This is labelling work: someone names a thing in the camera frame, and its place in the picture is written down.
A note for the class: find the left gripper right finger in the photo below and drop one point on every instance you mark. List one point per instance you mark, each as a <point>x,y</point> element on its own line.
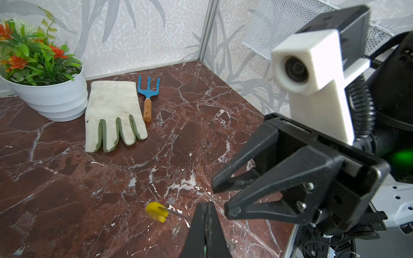
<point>215,242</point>

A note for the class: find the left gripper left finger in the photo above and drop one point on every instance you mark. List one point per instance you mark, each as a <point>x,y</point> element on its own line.
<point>195,244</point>

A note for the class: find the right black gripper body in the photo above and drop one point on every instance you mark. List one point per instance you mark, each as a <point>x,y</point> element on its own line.
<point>350,193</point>

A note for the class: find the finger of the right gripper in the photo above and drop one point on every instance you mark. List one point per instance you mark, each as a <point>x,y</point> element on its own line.
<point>264,137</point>
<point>290,192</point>

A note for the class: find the metal keyring with yellow tag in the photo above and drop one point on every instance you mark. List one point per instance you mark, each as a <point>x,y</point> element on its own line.
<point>160,213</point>

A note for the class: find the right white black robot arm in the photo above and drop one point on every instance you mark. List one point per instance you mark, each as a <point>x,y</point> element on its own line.
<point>381,107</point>

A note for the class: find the cream gardening glove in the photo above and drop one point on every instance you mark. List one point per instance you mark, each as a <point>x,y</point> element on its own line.
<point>113,113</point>

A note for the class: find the white pot with plant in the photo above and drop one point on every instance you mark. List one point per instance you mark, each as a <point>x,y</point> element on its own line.
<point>45,76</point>

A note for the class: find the blue hand rake wooden handle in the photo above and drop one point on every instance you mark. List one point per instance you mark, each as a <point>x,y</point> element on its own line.
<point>148,93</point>

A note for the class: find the white wire mesh basket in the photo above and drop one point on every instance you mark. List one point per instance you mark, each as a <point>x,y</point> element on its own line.
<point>275,21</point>

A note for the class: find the aluminium frame rail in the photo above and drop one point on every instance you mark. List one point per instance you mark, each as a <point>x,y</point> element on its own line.
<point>207,29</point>

